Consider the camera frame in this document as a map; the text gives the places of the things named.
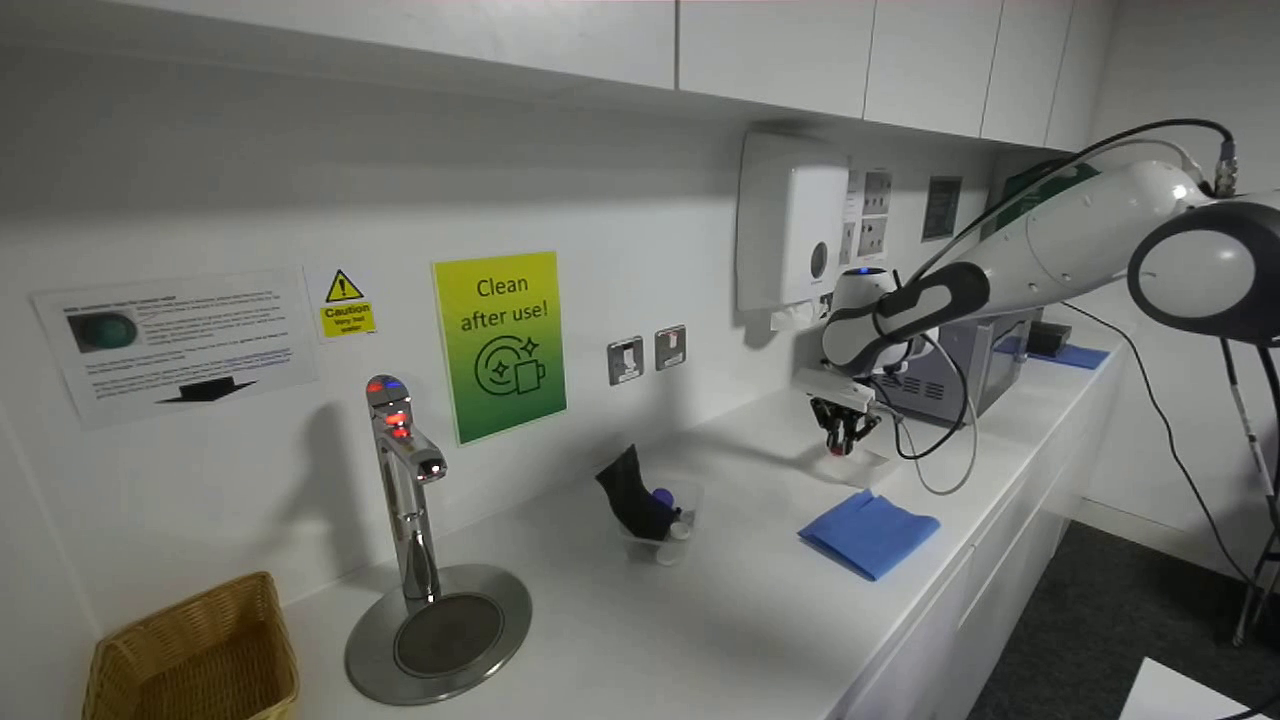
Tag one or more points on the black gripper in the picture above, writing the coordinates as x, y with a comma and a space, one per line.
846, 414

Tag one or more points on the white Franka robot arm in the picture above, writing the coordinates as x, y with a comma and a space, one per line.
1066, 241

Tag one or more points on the clear plastic container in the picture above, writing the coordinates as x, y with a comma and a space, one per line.
866, 469

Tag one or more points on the white base cabinets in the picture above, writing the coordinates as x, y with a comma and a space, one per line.
986, 573

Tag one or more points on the white paper towel dispenser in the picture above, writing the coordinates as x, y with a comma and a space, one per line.
784, 220

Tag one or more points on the black sponge holder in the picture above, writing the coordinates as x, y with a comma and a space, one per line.
631, 495

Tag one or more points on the small blue cloth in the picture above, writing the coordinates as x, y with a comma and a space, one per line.
1078, 359

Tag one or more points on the green clean after use poster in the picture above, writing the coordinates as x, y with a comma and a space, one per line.
502, 346

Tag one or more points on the chrome tap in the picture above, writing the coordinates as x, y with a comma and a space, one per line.
405, 495

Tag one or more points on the yellow warning sticker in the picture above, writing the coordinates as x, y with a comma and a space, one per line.
347, 305

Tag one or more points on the white instruction sheet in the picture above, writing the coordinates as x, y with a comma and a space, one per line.
174, 346

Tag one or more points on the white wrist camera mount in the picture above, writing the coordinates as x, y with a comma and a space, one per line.
840, 383

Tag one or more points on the black wall socket panel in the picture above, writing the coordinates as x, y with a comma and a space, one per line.
824, 305

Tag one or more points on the metal wall switch plate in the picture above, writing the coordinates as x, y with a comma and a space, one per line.
624, 360
669, 348

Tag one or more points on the white wall poster with dots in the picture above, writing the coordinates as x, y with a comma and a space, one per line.
874, 236

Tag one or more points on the small white wall notice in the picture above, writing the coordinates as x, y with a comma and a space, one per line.
879, 194

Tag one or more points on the dark wall panel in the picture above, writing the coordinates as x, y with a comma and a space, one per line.
943, 210

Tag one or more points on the white wall cabinets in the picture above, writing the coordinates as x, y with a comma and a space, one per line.
772, 46

